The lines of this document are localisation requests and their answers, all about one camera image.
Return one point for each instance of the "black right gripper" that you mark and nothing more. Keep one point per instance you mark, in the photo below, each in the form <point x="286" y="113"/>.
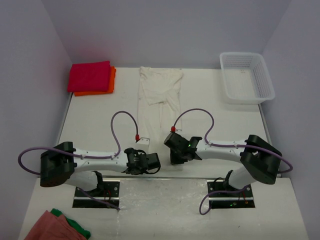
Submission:
<point x="175" y="161"/>

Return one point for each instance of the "white t shirt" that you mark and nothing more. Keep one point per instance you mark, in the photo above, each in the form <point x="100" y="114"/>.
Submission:
<point x="158" y="108"/>

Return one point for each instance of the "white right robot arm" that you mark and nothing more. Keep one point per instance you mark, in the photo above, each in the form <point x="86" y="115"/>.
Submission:
<point x="259" y="159"/>

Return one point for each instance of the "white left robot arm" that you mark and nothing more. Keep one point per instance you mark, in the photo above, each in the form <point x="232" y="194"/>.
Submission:
<point x="65" y="164"/>

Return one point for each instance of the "folded orange t shirt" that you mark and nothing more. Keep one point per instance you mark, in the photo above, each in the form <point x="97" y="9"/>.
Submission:
<point x="110" y="90"/>

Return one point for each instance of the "green cloth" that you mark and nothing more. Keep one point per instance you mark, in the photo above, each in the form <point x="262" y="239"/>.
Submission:
<point x="87" y="234"/>

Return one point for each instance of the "white plastic basket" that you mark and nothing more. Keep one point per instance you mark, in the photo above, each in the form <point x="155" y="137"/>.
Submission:
<point x="246" y="79"/>

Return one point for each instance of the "folded pink t shirt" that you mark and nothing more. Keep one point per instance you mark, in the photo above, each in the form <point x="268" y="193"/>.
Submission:
<point x="89" y="77"/>

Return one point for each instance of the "salmon pink cloth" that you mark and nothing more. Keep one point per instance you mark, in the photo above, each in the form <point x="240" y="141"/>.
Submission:
<point x="51" y="227"/>

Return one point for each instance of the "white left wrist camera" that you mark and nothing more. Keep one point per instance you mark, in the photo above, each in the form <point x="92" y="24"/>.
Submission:
<point x="142" y="143"/>

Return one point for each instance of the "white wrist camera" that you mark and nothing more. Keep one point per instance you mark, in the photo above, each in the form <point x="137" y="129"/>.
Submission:
<point x="142" y="143"/>
<point x="174" y="129"/>

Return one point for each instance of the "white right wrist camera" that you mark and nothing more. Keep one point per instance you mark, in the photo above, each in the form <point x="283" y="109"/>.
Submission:
<point x="174" y="129"/>

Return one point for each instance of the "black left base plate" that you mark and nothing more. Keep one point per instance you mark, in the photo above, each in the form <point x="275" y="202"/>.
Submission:
<point x="109" y="193"/>

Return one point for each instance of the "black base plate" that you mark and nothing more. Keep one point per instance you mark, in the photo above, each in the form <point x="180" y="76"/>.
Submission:
<point x="242" y="200"/>
<point x="109" y="193"/>

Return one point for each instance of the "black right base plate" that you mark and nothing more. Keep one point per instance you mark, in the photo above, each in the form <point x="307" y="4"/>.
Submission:
<point x="242" y="200"/>

